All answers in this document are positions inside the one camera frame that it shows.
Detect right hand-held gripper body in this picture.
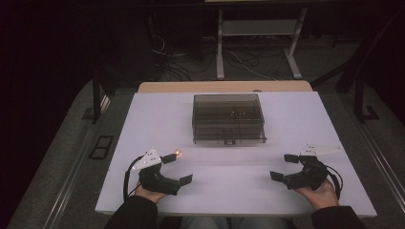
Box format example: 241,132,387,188
283,143,344,192

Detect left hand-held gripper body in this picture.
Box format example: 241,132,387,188
130,147,181,197

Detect person's left hand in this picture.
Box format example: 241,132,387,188
134,183,169,204

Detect person's right hand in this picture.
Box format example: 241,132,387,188
293,178,340,211

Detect smoky transparent drawer box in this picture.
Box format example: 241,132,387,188
191,93,268,146

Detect black metal stand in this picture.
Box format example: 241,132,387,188
91,68,113,125
353,77,380,124

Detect white metal stand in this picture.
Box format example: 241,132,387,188
215,7,309,80

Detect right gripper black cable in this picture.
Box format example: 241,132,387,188
324,164,345,200

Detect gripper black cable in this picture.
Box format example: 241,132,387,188
324,164,345,200
122,155,145,202

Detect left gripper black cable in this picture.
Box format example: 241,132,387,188
122,155,145,202

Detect white floor cable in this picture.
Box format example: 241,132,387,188
226,49,279,81

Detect tangle of black floor cables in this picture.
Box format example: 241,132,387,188
146,14,288,82

